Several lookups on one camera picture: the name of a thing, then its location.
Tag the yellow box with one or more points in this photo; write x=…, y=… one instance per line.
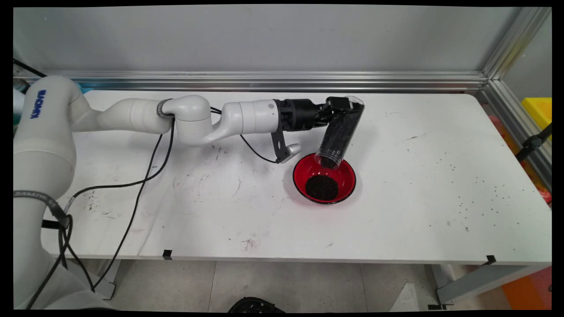
x=539, y=110

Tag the blue crumpled cloth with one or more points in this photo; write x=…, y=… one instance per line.
x=86, y=86

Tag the black tape mark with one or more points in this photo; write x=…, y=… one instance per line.
x=167, y=254
x=491, y=259

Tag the aluminium frame post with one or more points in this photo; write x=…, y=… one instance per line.
x=515, y=42

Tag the orange floor bin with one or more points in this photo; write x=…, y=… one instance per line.
x=528, y=290

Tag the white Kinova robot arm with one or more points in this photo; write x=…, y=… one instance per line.
x=44, y=145

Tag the black round floor object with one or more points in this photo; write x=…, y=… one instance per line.
x=255, y=306

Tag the red bowl black rim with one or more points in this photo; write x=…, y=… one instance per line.
x=346, y=176

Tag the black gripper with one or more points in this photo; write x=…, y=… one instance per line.
x=297, y=114

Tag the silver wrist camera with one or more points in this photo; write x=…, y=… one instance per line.
x=294, y=152

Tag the black seed pile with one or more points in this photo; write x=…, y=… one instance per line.
x=321, y=188

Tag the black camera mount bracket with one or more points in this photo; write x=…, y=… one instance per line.
x=278, y=141

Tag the short aluminium frame rail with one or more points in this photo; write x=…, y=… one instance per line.
x=511, y=114

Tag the long aluminium frame rail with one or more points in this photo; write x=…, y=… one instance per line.
x=352, y=80

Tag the clear plastic jar black seeds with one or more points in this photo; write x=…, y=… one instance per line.
x=341, y=132

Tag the grey table leg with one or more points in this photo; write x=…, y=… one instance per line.
x=480, y=279
x=108, y=281

